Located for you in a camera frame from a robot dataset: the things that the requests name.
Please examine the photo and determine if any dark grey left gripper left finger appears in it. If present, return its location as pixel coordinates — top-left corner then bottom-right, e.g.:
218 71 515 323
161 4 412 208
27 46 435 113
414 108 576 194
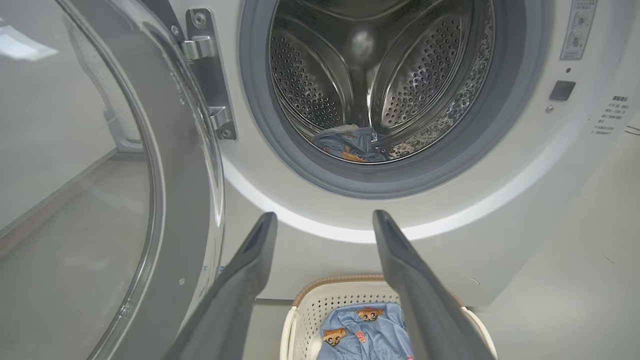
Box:
164 211 279 360

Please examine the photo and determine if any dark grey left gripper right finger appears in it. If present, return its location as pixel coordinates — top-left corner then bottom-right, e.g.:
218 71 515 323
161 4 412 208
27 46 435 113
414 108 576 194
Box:
372 209 497 360

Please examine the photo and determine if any blue cartoon print garment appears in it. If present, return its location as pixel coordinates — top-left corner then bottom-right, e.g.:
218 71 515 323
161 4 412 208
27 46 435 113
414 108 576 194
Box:
316 302 416 360

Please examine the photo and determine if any washing machine glass door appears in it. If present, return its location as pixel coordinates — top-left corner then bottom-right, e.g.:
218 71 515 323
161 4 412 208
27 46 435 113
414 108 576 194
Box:
0 0 226 360

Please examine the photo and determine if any blue garment with cream trim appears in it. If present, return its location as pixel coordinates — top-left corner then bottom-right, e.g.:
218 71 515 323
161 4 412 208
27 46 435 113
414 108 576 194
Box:
311 125 388 163

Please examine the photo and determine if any white washing machine body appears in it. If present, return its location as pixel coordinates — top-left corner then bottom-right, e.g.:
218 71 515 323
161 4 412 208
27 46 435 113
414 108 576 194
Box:
165 0 640 308

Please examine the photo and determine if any metal door hinge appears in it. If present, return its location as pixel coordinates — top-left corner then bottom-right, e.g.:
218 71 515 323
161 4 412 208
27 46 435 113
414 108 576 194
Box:
180 7 238 141

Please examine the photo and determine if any stainless steel washing machine drum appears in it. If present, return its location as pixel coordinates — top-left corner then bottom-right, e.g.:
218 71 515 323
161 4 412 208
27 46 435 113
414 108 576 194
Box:
269 0 496 163

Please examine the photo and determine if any cream perforated laundry basket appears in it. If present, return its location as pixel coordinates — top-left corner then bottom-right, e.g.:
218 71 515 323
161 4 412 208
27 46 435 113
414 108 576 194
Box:
280 274 498 360

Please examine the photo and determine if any grey warning sticker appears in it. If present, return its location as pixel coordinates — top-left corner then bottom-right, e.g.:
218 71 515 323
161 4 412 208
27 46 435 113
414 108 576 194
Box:
560 0 598 61

